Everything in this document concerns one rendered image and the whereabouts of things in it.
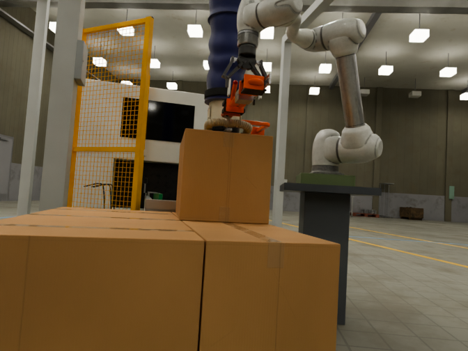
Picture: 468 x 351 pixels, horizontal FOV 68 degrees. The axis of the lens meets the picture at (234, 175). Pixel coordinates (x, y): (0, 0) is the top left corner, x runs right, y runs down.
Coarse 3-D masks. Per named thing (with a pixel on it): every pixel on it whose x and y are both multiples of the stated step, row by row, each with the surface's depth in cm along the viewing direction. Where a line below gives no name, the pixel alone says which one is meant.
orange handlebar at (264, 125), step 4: (248, 80) 123; (252, 80) 122; (256, 80) 122; (260, 80) 123; (256, 84) 123; (260, 84) 123; (232, 100) 150; (228, 104) 157; (232, 104) 151; (236, 104) 151; (240, 104) 150; (244, 104) 150; (232, 116) 177; (248, 120) 193; (252, 120) 193; (252, 124) 193; (256, 124) 194; (260, 124) 194; (264, 124) 194; (268, 124) 195; (260, 128) 207; (264, 128) 202
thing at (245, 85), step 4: (244, 76) 123; (248, 76) 123; (252, 76) 124; (256, 76) 124; (260, 76) 124; (244, 80) 123; (240, 84) 131; (244, 84) 123; (248, 84) 123; (252, 84) 124; (240, 88) 130; (244, 88) 124; (248, 88) 124; (252, 88) 124; (256, 88) 124; (260, 88) 124; (240, 92) 130; (244, 92) 128; (248, 92) 128; (252, 92) 128; (256, 92) 128; (260, 92) 127
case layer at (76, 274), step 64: (0, 256) 79; (64, 256) 83; (128, 256) 86; (192, 256) 90; (256, 256) 95; (320, 256) 99; (0, 320) 79; (64, 320) 82; (128, 320) 86; (192, 320) 90; (256, 320) 94; (320, 320) 99
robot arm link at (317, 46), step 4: (316, 28) 182; (320, 28) 180; (316, 32) 181; (320, 32) 180; (316, 36) 181; (320, 36) 180; (316, 40) 181; (320, 40) 180; (312, 44) 181; (316, 44) 182; (320, 44) 181; (308, 48) 184; (312, 48) 185; (316, 48) 184; (320, 48) 184; (324, 48) 183
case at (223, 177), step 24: (192, 144) 152; (216, 144) 154; (240, 144) 156; (264, 144) 158; (192, 168) 151; (216, 168) 153; (240, 168) 156; (264, 168) 158; (192, 192) 151; (216, 192) 153; (240, 192) 155; (264, 192) 157; (192, 216) 151; (216, 216) 152; (240, 216) 155; (264, 216) 157
